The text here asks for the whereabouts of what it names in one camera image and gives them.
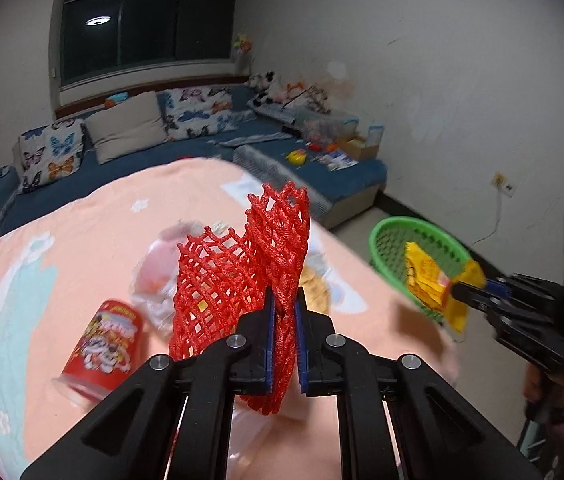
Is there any yellow snack wrapper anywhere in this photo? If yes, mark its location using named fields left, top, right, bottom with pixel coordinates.
left=404, top=242, right=487, bottom=335

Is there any red cartoon paper cup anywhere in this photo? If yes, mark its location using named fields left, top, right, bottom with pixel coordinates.
left=53, top=299, right=143, bottom=404

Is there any bread slice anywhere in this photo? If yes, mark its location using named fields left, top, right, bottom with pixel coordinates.
left=299, top=266, right=331, bottom=314

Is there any red mesh net bag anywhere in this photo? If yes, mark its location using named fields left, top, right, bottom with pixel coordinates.
left=169, top=182, right=310, bottom=415

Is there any person's right hand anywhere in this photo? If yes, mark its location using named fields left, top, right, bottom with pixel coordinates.
left=524, top=364, right=564, bottom=408

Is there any green plastic mesh basket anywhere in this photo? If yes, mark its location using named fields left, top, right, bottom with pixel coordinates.
left=367, top=216, right=473, bottom=323

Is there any clear pink plastic bag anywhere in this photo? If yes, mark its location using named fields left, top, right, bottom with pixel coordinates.
left=130, top=221, right=205, bottom=340

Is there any blue corner sofa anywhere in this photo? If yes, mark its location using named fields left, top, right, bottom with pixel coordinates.
left=0, top=81, right=389, bottom=241

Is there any booklet on sofa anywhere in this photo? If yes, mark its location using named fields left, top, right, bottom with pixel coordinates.
left=315, top=150, right=358, bottom=171

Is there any cardboard box on sofa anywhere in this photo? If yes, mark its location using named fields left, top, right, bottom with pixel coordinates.
left=337, top=134, right=378, bottom=162

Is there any clear plastic storage box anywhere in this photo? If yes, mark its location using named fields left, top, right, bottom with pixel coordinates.
left=294, top=108, right=359, bottom=144

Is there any yellow toy on sofa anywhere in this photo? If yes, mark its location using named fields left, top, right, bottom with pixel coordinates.
left=285, top=148, right=308, bottom=167

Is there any plush toys pile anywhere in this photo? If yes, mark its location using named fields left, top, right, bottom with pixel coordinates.
left=246, top=70, right=332, bottom=115

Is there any left butterfly print pillow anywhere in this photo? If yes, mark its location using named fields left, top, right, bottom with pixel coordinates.
left=15, top=118, right=86, bottom=194

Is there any butterfly print pillow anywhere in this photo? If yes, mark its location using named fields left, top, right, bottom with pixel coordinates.
left=157, top=87, right=237, bottom=141
left=15, top=118, right=86, bottom=194

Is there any beige cushion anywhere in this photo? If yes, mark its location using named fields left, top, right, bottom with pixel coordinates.
left=86, top=91, right=167, bottom=165

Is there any right butterfly print pillow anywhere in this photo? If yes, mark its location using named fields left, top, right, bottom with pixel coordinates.
left=157, top=87, right=237, bottom=141

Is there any dark window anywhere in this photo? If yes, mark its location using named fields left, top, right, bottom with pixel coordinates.
left=60, top=0, right=236, bottom=84

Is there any wall power socket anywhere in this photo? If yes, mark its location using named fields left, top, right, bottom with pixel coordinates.
left=491, top=172, right=517, bottom=197

